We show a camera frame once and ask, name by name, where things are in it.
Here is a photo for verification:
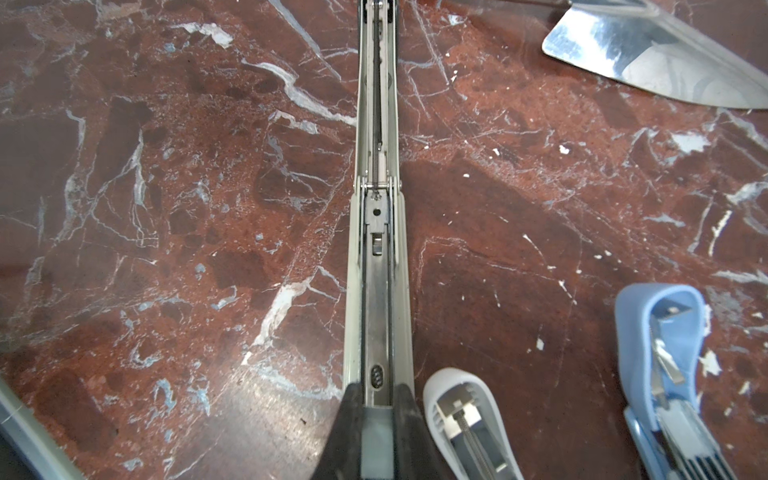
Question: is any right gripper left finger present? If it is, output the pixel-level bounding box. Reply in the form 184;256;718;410
311;383;364;480

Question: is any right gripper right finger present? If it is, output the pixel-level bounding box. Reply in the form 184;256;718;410
393;384;451;480

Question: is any grey staple strip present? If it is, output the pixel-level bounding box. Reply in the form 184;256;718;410
360;407;395;479

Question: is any small white stapler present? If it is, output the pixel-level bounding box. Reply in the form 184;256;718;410
423;368;523;480

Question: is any black white stapler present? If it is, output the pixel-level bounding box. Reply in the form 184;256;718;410
343;1;414;408

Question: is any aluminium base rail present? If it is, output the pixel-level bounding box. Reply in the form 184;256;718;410
1;380;84;479

